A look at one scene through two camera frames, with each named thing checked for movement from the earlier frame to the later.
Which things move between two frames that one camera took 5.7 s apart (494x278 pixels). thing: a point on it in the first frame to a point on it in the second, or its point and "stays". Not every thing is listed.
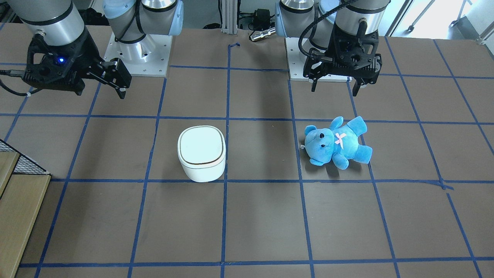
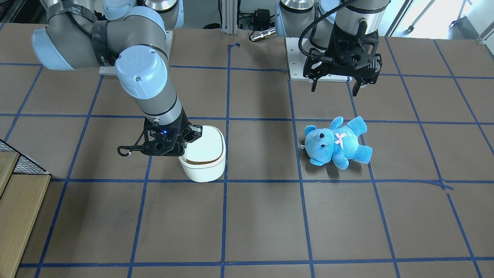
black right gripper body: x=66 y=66 to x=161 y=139
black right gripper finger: x=115 y=74 to x=196 y=131
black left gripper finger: x=356 y=88 stays
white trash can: x=202 y=151 stays
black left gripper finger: x=313 y=84 stays
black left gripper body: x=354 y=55 stays
